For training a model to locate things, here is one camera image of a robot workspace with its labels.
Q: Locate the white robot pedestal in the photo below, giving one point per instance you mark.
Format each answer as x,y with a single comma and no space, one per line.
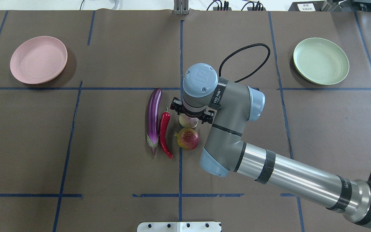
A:
194,226

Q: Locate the green plate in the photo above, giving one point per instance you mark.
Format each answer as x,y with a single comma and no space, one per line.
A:
320,61

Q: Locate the green-pink peach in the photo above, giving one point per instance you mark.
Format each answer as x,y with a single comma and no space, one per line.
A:
188,122

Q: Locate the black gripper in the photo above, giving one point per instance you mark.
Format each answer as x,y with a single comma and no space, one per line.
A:
175,105

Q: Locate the red chili pepper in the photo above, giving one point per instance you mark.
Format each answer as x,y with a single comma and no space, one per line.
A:
163,125

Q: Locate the pink plate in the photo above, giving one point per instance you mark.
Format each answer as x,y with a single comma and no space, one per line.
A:
38,60

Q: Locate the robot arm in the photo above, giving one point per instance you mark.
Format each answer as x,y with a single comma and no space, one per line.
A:
228,106

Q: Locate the purple eggplant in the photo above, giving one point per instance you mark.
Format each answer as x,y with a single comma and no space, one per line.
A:
152,113

